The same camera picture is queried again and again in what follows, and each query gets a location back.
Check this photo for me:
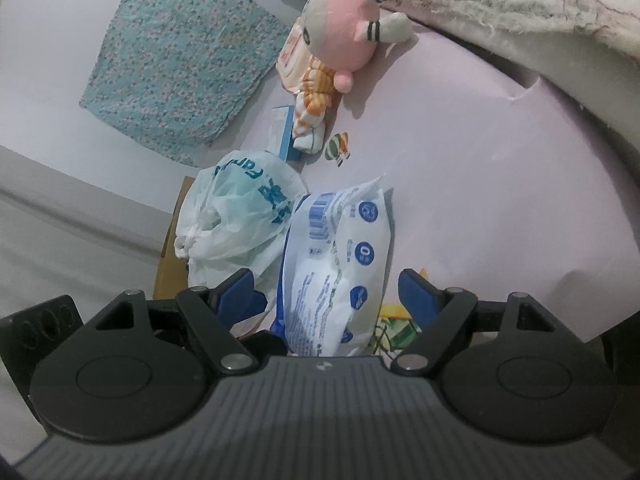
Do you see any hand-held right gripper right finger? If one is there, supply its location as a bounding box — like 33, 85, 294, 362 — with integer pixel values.
391, 268, 556, 375

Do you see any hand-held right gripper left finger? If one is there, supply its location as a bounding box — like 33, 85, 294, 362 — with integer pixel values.
95, 268, 267, 375

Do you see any brown cardboard box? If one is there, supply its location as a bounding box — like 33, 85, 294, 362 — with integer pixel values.
152, 176, 197, 301

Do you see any blue white wipes pack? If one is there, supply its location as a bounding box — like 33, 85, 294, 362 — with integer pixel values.
272, 175, 396, 358

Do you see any blue white box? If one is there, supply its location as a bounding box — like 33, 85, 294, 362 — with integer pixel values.
270, 105, 302, 161

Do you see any orange striped cloth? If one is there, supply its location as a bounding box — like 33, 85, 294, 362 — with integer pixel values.
292, 57, 337, 155

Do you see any pink plush toy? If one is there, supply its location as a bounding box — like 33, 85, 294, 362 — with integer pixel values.
302, 0, 416, 93

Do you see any white plastic bag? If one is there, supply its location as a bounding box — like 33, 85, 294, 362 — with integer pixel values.
174, 150, 308, 288

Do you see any pink wet wipes pack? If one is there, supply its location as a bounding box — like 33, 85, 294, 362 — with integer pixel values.
277, 17, 313, 93

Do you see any floral wall cloth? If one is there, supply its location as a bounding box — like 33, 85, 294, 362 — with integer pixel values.
79, 0, 291, 168

